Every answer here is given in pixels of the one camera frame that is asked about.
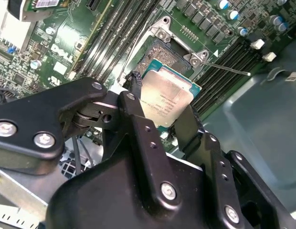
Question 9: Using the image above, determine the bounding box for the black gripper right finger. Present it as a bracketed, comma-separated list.
[171, 104, 296, 229]

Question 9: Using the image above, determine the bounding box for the silver CPU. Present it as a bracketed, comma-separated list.
[138, 58, 202, 129]

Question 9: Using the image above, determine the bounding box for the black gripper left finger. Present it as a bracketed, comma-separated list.
[0, 71, 184, 211]

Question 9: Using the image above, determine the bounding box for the metal locking lever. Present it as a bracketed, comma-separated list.
[199, 61, 251, 76]
[118, 20, 153, 84]

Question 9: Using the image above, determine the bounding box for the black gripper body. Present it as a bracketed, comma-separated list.
[45, 142, 218, 229]

